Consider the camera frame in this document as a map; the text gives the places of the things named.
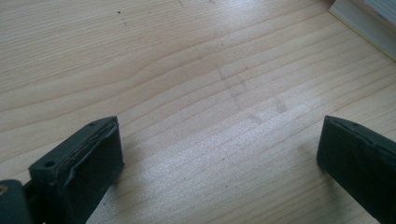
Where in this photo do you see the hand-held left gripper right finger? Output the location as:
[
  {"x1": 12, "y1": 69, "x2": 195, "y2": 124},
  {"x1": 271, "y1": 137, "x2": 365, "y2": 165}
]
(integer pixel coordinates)
[{"x1": 317, "y1": 115, "x2": 396, "y2": 224}]

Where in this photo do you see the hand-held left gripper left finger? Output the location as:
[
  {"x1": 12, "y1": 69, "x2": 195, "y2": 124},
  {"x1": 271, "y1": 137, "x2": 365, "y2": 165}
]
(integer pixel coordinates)
[{"x1": 28, "y1": 116, "x2": 125, "y2": 224}]

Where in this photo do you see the yellow book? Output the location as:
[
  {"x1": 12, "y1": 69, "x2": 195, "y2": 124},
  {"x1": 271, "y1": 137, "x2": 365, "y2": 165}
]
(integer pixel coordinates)
[{"x1": 328, "y1": 0, "x2": 396, "y2": 62}]

